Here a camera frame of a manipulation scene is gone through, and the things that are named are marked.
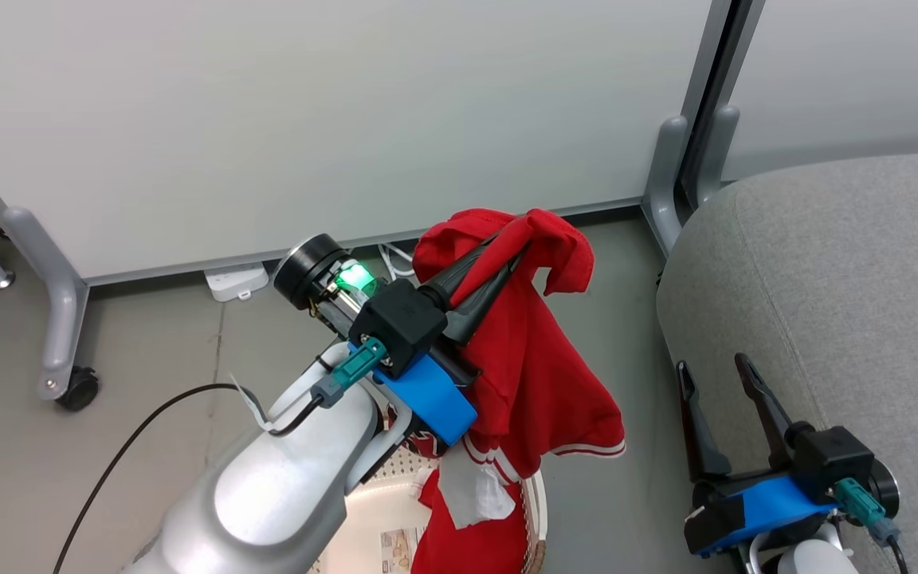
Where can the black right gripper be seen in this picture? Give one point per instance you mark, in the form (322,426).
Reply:
(714,522)

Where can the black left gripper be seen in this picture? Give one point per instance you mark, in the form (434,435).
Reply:
(309,267)

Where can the red garment with white stripes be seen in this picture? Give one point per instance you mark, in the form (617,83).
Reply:
(539,359)

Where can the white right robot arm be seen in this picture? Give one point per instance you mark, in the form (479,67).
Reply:
(817,562)

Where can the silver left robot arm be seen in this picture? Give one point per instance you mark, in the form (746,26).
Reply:
(284,494)

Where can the cream perforated laundry basket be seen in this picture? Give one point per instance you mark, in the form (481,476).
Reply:
(371,518)

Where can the paper label in basket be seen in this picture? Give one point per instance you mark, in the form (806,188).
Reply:
(399,554)

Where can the grey fabric sofa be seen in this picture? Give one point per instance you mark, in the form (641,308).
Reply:
(865,279)

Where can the white power strip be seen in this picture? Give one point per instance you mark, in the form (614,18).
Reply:
(236,283)

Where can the wide white partition panel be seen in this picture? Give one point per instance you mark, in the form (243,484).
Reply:
(307,119)

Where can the narrow white partition panel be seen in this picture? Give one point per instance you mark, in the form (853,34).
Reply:
(849,80)

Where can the black caster wheel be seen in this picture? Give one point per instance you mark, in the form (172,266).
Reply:
(79,391)

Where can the grey partition foot with caster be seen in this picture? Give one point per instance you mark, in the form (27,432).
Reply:
(60,303)

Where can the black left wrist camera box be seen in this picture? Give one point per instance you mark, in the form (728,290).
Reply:
(399,323)

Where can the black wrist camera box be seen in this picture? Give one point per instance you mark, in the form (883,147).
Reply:
(399,323)
(832,462)

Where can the blue right camera mount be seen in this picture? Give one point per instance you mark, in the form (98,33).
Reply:
(778,502)

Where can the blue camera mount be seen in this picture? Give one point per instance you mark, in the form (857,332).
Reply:
(431,395)
(778,502)

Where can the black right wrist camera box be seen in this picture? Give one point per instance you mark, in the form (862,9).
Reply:
(832,462)

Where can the blue left camera mount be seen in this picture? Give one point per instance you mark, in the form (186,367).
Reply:
(431,395)

